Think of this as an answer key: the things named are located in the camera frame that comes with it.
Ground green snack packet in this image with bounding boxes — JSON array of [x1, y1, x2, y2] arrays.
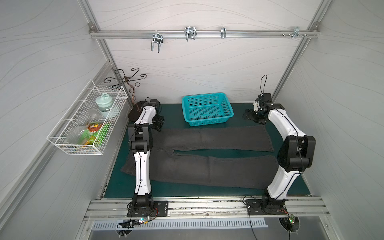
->
[[78, 122, 110, 147]]

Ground white vent strip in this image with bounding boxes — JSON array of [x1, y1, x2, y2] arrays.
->
[[91, 218, 269, 231]]

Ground pale green lidded jar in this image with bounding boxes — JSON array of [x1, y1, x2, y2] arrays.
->
[[95, 93, 119, 118]]

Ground aluminium top rail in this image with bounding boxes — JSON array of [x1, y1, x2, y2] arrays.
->
[[90, 29, 320, 39]]

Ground curved metal hook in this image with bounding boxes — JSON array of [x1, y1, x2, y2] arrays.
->
[[184, 27, 197, 42]]

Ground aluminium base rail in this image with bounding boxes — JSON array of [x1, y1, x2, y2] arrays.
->
[[84, 196, 330, 221]]

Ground ornate metal hook stand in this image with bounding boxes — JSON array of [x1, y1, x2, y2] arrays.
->
[[104, 67, 148, 105]]

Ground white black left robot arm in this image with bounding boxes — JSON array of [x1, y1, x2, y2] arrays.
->
[[128, 100, 161, 212]]

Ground dark grey long pants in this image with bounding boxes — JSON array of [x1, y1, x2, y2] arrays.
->
[[121, 126, 279, 189]]

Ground white wire wall basket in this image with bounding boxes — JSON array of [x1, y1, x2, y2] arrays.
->
[[47, 80, 128, 156]]

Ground small metal hook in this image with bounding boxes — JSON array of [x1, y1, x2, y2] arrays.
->
[[221, 27, 227, 39]]

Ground dark oval stand base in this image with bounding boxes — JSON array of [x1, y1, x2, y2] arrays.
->
[[128, 101, 146, 122]]

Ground metal bracket hook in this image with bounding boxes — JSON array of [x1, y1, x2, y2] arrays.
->
[[282, 27, 308, 39]]

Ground double metal hook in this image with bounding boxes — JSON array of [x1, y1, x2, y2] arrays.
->
[[151, 33, 164, 53]]

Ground teal plastic mesh basket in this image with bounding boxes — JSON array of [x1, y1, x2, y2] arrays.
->
[[182, 93, 234, 127]]

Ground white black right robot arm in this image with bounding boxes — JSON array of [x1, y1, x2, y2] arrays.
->
[[243, 93, 316, 214]]

